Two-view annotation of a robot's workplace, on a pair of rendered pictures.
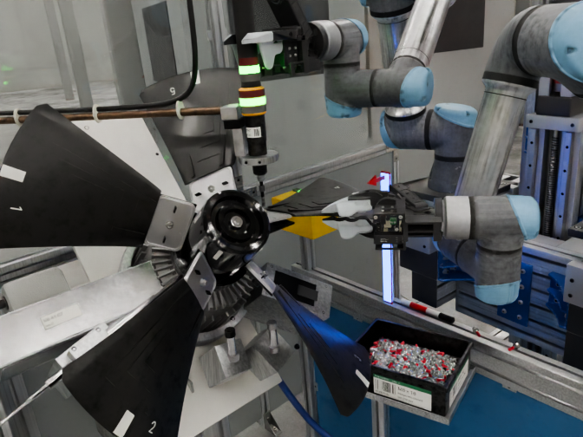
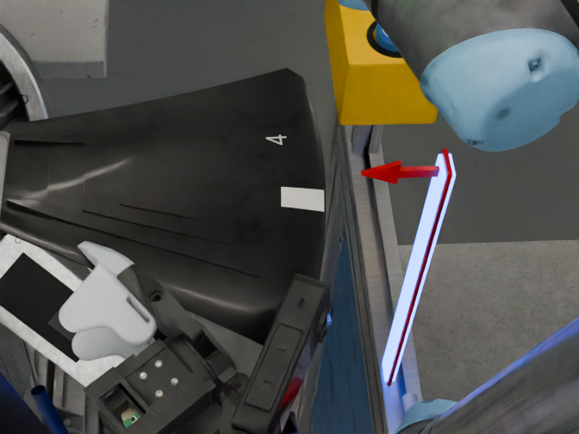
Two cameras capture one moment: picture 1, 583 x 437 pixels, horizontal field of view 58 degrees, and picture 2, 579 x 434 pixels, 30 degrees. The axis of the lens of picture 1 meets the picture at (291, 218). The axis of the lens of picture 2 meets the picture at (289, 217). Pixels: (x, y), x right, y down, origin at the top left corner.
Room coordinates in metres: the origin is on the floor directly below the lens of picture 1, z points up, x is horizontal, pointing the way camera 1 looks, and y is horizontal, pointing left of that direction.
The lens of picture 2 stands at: (0.64, -0.38, 1.80)
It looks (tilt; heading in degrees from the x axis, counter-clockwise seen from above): 54 degrees down; 31
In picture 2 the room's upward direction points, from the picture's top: 6 degrees clockwise
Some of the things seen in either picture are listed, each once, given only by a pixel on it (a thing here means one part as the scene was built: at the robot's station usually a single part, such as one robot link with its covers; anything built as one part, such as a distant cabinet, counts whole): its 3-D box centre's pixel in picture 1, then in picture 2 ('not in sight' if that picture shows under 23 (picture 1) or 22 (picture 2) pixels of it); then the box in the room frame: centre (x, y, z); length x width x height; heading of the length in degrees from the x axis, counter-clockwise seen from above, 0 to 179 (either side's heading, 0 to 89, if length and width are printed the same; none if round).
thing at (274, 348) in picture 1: (272, 335); not in sight; (0.87, 0.05, 0.96); 0.02 x 0.02 x 0.06
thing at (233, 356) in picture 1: (232, 344); not in sight; (0.82, 0.13, 0.99); 0.02 x 0.02 x 0.06
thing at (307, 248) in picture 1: (307, 248); (370, 108); (1.37, -0.04, 0.92); 0.03 x 0.03 x 0.12; 40
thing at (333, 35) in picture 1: (317, 41); not in sight; (1.07, -0.08, 1.48); 0.08 x 0.05 x 0.08; 50
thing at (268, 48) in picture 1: (265, 50); not in sight; (0.91, 0.02, 1.48); 0.09 x 0.03 x 0.06; 149
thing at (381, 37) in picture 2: not in sight; (395, 34); (1.33, -0.07, 1.08); 0.04 x 0.04 x 0.02
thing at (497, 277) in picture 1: (492, 266); not in sight; (0.85, -0.35, 1.08); 0.11 x 0.08 x 0.11; 12
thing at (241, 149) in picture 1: (250, 133); not in sight; (0.91, 0.06, 1.34); 0.09 x 0.07 x 0.10; 75
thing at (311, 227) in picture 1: (304, 215); (382, 41); (1.37, -0.04, 1.02); 0.16 x 0.10 x 0.11; 40
